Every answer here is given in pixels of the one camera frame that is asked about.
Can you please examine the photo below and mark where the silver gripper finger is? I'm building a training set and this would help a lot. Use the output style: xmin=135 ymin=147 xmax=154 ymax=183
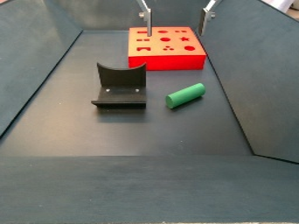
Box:
xmin=199 ymin=0 xmax=222 ymax=36
xmin=136 ymin=0 xmax=152 ymax=37

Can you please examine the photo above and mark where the green cylinder peg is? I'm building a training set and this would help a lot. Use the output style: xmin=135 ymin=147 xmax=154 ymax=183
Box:
xmin=166 ymin=83 xmax=206 ymax=109

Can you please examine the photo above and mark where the black curved regrasp stand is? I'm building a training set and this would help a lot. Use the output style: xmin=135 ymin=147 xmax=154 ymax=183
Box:
xmin=91 ymin=64 xmax=147 ymax=108

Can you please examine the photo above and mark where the red shape sorter box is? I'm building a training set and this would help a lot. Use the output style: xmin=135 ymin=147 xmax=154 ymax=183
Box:
xmin=127 ymin=27 xmax=207 ymax=71

